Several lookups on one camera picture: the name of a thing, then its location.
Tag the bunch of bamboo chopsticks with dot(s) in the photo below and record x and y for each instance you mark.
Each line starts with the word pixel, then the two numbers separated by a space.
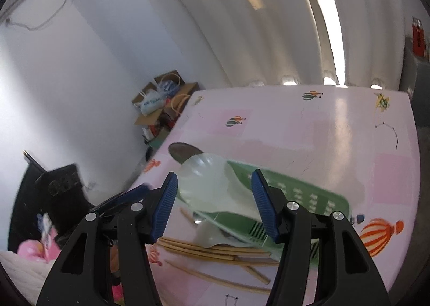
pixel 201 252

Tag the green plastic utensil basket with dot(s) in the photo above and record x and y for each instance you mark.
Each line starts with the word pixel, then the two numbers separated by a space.
pixel 302 191

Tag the large white plastic ladle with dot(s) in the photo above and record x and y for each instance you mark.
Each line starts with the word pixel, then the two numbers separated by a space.
pixel 211 178

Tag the white curtain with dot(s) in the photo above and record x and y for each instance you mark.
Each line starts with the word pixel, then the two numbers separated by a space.
pixel 369 24
pixel 235 24

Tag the metal spoon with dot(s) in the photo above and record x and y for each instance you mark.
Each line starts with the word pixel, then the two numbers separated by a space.
pixel 183 151

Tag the red thermos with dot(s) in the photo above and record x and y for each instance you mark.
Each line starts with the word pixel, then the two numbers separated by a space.
pixel 418 37

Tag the grey cabinet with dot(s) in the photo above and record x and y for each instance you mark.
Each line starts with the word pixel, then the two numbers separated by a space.
pixel 416 91

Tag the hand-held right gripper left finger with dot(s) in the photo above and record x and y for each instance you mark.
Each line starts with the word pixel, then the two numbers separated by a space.
pixel 164 207

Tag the white plastic soup spoon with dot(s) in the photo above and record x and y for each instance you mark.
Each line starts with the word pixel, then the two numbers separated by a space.
pixel 210 235

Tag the white knit fabric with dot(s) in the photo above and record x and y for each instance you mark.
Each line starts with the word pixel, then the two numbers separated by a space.
pixel 20 279

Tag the blue mesh bag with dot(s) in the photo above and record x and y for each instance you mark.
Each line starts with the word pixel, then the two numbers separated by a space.
pixel 168 87

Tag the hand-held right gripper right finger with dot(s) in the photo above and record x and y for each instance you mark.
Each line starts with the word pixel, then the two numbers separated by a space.
pixel 265 208

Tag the pink printed tablecloth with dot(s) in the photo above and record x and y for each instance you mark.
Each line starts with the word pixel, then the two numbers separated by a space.
pixel 336 124

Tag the cardboard box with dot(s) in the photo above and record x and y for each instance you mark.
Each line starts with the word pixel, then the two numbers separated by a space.
pixel 147 119

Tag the pink cloth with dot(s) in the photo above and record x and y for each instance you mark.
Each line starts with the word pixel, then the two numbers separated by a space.
pixel 32 249

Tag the teal box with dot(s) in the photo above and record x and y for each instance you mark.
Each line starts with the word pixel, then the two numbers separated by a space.
pixel 156 143

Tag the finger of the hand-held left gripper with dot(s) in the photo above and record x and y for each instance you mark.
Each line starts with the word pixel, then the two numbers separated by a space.
pixel 127 195

